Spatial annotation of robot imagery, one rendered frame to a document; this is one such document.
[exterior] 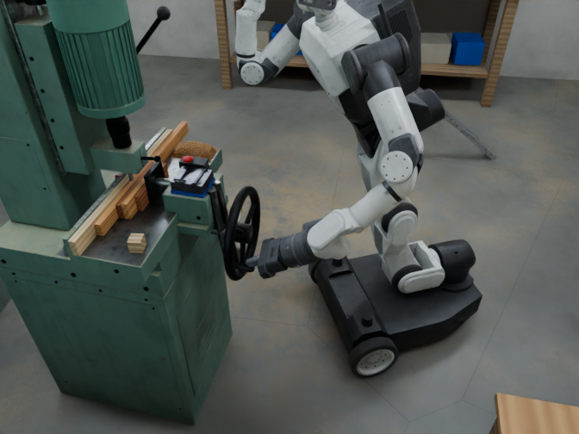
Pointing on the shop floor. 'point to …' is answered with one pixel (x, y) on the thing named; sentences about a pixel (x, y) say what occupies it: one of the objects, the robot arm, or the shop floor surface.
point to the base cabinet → (132, 335)
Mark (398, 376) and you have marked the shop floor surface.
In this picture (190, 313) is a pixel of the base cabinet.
